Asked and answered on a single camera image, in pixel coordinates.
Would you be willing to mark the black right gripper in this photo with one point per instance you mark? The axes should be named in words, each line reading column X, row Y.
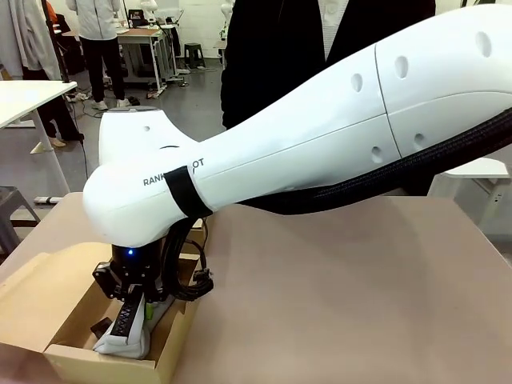
column 138, row 262

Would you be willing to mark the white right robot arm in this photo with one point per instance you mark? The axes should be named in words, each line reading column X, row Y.
column 304, row 136

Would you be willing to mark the brown cardboard box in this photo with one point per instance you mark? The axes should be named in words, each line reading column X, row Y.
column 48, row 304

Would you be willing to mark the grey metal stool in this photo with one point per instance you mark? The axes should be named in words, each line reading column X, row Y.
column 16, row 216

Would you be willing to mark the wooden background desk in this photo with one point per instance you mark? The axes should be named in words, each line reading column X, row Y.
column 146, row 52

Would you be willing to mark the bystander in white jacket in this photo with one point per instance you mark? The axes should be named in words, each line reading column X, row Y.
column 102, row 48

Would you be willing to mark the dark plastic stool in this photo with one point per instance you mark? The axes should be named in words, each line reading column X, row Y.
column 194, row 54

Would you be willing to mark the bystander in grey coat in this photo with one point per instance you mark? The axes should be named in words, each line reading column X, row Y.
column 32, row 48

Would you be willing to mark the person in black jacket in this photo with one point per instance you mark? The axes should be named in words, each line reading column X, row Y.
column 272, row 60

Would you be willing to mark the white side table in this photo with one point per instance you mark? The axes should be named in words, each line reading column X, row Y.
column 476, row 188

